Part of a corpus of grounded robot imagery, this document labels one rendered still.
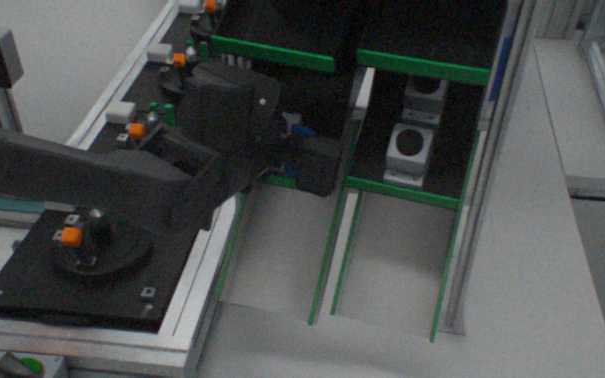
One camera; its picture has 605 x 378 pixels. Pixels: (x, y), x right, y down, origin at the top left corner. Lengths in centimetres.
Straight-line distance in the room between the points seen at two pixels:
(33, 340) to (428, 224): 53
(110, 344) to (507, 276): 64
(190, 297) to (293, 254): 17
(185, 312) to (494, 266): 54
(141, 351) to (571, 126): 107
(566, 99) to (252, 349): 100
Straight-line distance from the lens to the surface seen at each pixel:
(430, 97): 82
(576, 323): 121
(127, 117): 135
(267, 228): 95
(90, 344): 99
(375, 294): 94
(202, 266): 107
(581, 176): 151
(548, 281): 126
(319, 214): 94
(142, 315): 99
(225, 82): 62
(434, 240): 94
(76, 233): 97
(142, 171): 58
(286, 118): 80
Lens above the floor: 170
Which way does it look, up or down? 38 degrees down
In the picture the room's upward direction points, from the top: 2 degrees clockwise
